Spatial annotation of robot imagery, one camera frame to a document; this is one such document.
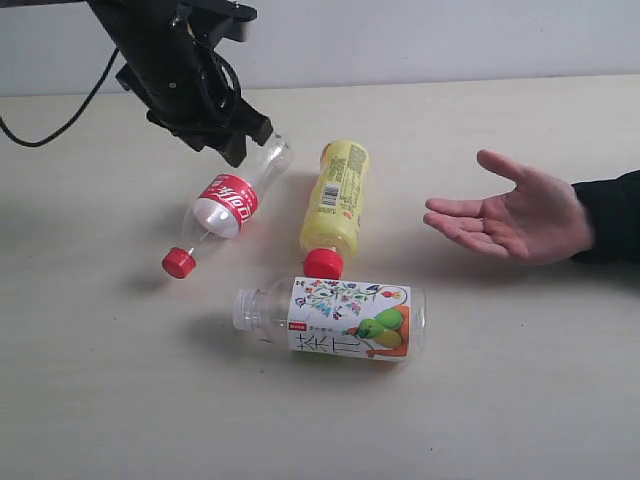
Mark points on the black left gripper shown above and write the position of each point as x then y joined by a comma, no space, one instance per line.
188,89

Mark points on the clear red-label cola bottle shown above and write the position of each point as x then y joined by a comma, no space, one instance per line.
227,204

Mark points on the black-sleeved forearm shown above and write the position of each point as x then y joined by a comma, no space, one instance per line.
612,207

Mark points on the yellow bottle red cap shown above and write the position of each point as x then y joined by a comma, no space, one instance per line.
330,230

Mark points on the clear floral-label tea bottle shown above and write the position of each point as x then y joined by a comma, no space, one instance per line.
350,319

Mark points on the open bare hand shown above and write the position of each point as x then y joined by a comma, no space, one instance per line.
540,222

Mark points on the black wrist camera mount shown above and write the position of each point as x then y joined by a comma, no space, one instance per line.
210,22

